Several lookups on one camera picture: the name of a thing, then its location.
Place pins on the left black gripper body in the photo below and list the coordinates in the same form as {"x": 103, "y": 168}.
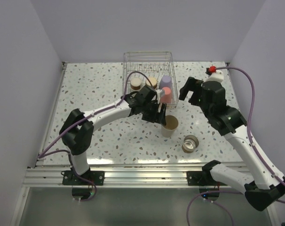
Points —
{"x": 150, "y": 113}

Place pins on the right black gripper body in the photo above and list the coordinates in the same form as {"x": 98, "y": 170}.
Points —
{"x": 196, "y": 97}

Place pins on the coral pink cup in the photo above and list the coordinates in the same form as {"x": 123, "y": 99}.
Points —
{"x": 167, "y": 97}

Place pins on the tall beige cup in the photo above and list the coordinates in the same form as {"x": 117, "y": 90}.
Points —
{"x": 170, "y": 127}

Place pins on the lavender plastic cup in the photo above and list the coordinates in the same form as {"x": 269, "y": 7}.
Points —
{"x": 166, "y": 81}

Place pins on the steel cup with brown band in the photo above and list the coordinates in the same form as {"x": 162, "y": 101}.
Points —
{"x": 152, "y": 82}

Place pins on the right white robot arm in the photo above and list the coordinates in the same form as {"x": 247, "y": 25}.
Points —
{"x": 266, "y": 183}

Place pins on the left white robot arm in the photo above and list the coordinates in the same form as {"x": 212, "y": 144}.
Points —
{"x": 77, "y": 131}

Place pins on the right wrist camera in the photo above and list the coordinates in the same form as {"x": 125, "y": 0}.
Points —
{"x": 214, "y": 74}

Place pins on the wire dish rack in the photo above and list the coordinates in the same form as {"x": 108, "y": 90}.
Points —
{"x": 151, "y": 64}

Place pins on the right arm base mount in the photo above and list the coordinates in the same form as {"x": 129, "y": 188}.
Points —
{"x": 200, "y": 178}

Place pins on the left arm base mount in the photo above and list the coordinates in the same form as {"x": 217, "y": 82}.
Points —
{"x": 88, "y": 178}

